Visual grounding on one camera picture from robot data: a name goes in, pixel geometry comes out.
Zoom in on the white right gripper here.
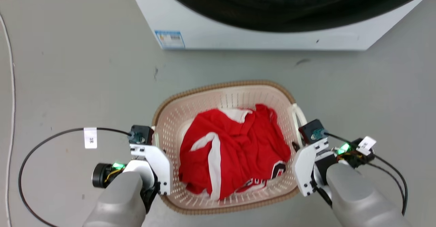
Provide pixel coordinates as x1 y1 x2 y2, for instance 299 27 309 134
292 138 333 207

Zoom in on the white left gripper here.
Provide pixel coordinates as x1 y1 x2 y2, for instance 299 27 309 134
123 143 171 214

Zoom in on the beige plastic laundry basket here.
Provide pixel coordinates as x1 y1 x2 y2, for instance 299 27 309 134
151 80 308 215

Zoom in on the red and white garment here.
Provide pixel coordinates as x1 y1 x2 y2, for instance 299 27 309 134
178 104 292 201

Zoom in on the blue white energy label sticker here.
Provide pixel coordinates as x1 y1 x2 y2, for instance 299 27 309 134
155 30 186 49

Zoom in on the black round washing machine door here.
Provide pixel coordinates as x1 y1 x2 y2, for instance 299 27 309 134
156 0 436 33

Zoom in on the white washing machine body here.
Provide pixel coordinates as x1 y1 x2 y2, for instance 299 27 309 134
126 0 436 51

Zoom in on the white paper cable tag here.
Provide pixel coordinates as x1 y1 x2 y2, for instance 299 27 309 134
356 136 377 156
83 127 98 149

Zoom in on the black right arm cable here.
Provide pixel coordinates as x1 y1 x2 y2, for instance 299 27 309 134
324 133 408 216

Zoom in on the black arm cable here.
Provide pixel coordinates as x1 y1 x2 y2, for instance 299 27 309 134
324 133 408 216
18 127 131 227

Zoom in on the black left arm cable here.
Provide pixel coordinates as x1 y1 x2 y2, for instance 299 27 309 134
18 127 131 227

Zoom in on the thin white floor cable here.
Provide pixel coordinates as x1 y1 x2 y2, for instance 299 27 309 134
0 14 16 227

